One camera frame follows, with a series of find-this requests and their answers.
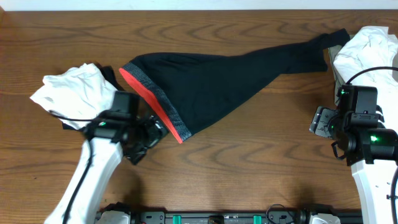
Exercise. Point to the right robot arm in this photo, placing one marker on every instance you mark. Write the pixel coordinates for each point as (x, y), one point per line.
(369, 149)

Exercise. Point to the white crumpled garment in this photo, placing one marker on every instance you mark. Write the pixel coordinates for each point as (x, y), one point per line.
(372, 47)

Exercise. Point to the beige garment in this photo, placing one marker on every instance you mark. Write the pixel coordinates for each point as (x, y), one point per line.
(342, 68)

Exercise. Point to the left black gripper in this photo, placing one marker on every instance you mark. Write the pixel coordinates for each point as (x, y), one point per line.
(156, 135)

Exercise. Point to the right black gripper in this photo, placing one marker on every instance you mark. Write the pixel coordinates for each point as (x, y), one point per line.
(319, 122)

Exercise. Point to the black leggings with red waistband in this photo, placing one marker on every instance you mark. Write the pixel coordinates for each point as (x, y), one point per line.
(190, 92)

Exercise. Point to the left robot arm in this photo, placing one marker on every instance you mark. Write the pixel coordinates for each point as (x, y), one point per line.
(114, 134)

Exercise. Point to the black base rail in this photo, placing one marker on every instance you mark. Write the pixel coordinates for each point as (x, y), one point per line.
(275, 214)

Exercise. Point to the black folded garment under shirt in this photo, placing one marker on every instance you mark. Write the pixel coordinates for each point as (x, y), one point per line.
(109, 75)

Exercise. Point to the white folded shirt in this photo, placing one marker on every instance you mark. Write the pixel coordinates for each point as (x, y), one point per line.
(79, 94)

